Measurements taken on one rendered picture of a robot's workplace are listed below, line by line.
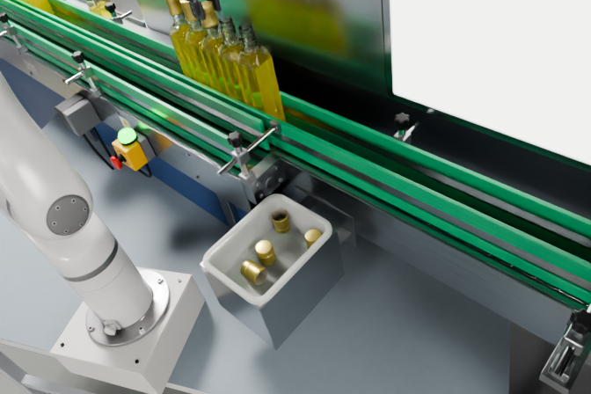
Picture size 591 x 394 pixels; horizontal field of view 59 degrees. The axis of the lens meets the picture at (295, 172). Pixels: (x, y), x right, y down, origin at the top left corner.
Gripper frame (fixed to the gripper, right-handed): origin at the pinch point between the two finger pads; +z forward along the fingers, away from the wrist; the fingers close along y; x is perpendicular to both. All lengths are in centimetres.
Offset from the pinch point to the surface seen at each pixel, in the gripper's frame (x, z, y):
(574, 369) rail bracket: 85, 31, 13
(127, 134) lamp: -22.4, 30.8, 19.3
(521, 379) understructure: 74, 103, -15
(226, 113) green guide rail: 5.0, 22.0, 6.3
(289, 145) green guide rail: 21.6, 25.3, 4.1
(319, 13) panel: 20.1, 3.3, -12.0
